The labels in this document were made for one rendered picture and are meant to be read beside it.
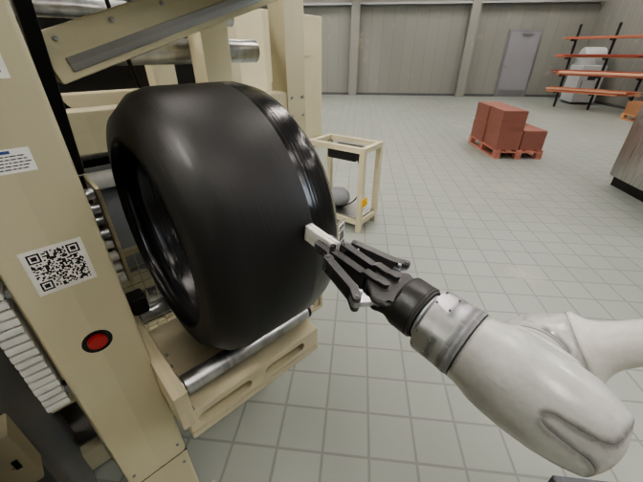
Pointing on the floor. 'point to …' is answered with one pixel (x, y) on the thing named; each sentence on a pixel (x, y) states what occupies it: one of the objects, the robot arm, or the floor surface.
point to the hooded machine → (584, 76)
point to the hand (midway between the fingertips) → (321, 240)
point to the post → (43, 142)
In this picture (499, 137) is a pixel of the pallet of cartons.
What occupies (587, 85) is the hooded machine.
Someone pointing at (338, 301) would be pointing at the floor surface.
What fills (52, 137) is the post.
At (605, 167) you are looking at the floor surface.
